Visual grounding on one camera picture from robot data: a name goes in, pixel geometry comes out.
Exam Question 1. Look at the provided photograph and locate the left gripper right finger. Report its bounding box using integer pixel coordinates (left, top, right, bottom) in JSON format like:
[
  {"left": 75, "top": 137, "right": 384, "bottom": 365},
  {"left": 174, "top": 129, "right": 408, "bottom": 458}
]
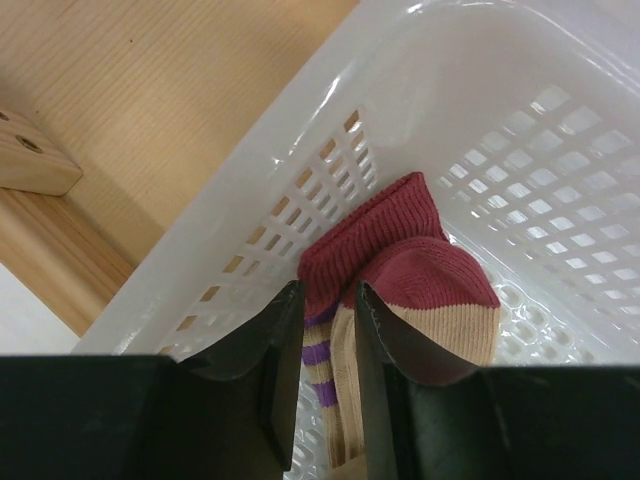
[{"left": 355, "top": 283, "right": 639, "bottom": 479}]

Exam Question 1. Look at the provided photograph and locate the white plastic basket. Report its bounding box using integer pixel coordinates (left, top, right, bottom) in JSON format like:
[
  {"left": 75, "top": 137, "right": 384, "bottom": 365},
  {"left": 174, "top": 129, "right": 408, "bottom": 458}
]
[{"left": 77, "top": 1, "right": 639, "bottom": 479}]

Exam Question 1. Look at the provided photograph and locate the wooden drying rack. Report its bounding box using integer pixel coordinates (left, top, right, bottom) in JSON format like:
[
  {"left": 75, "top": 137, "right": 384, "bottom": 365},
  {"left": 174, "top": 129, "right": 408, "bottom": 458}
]
[{"left": 1, "top": 1, "right": 353, "bottom": 348}]

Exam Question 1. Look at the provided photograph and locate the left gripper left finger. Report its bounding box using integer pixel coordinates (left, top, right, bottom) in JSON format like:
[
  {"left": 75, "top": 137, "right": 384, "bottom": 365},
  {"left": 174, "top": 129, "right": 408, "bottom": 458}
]
[{"left": 1, "top": 281, "right": 304, "bottom": 479}]

